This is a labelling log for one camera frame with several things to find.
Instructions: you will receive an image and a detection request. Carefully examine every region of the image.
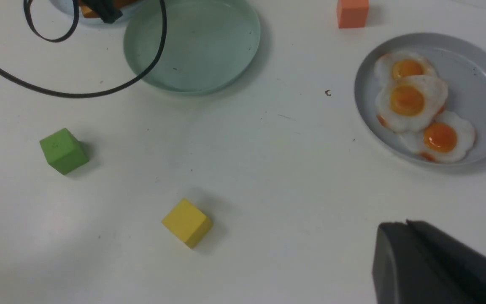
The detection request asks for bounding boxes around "yellow cube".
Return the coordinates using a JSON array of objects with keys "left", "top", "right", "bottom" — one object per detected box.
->
[{"left": 162, "top": 199, "right": 213, "bottom": 249}]

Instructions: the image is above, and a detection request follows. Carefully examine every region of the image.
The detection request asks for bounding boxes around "mint green centre plate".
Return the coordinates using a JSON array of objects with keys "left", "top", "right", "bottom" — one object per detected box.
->
[{"left": 123, "top": 0, "right": 262, "bottom": 94}]

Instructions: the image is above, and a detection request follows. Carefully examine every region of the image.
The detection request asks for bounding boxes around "bottom toast slice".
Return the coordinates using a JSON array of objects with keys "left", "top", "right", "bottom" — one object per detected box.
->
[{"left": 78, "top": 0, "right": 139, "bottom": 20}]

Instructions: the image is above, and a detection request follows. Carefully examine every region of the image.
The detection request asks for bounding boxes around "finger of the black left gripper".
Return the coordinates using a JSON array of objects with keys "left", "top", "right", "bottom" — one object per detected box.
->
[{"left": 84, "top": 0, "right": 123, "bottom": 24}]

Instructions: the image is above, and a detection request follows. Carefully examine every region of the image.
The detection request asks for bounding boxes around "orange cube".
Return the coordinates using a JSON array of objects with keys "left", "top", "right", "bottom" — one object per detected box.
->
[{"left": 336, "top": 0, "right": 370, "bottom": 29}]

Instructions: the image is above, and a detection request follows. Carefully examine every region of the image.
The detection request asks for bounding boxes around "black left camera cable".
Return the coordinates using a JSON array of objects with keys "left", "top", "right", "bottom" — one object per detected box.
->
[{"left": 0, "top": 0, "right": 167, "bottom": 99}]

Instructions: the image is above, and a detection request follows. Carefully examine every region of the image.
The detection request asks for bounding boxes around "light blue bread plate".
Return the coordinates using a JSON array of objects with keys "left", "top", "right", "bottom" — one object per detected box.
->
[{"left": 49, "top": 0, "right": 145, "bottom": 26}]

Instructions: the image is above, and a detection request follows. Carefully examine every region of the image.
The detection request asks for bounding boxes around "green cube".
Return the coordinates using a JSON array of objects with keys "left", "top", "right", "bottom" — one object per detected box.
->
[{"left": 39, "top": 128, "right": 89, "bottom": 175}]

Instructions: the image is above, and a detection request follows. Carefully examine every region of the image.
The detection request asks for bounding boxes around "fried egg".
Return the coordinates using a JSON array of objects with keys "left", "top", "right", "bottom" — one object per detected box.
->
[
  {"left": 399, "top": 111, "right": 476, "bottom": 163},
  {"left": 374, "top": 50, "right": 437, "bottom": 87},
  {"left": 375, "top": 75, "right": 449, "bottom": 133}
]

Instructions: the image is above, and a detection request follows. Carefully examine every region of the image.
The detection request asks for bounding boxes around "grey egg plate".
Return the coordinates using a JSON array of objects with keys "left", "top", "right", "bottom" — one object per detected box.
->
[{"left": 354, "top": 33, "right": 486, "bottom": 167}]

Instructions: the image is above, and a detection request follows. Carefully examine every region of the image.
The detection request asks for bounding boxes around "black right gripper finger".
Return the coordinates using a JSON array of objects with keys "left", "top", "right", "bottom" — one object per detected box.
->
[{"left": 372, "top": 220, "right": 486, "bottom": 304}]

